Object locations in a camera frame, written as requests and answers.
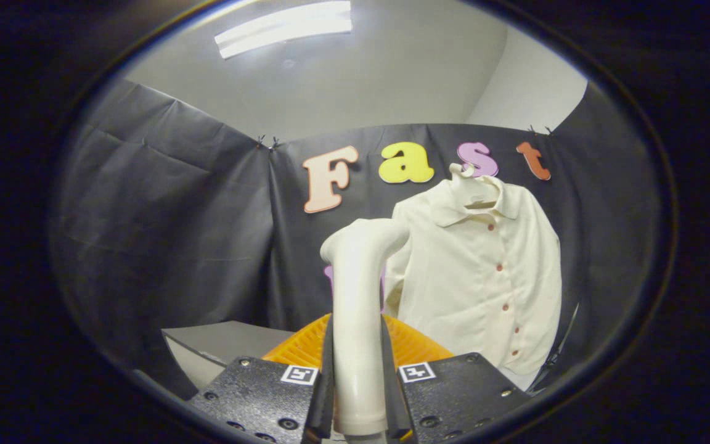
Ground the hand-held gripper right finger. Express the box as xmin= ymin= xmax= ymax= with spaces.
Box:
xmin=382 ymin=313 xmax=531 ymax=444

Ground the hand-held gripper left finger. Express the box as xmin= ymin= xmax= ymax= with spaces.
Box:
xmin=186 ymin=313 xmax=335 ymax=444

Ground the white garment steamer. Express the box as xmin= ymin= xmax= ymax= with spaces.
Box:
xmin=320 ymin=218 xmax=411 ymax=436

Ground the cream button-up shirt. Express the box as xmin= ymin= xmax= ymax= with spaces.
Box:
xmin=383 ymin=176 xmax=562 ymax=377

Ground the grey cabinet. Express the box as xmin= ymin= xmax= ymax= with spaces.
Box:
xmin=162 ymin=321 xmax=297 ymax=390

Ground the black backdrop cloth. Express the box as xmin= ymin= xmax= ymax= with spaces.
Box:
xmin=50 ymin=79 xmax=661 ymax=395

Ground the ceiling light panel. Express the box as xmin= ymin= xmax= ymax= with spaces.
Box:
xmin=214 ymin=0 xmax=353 ymax=60

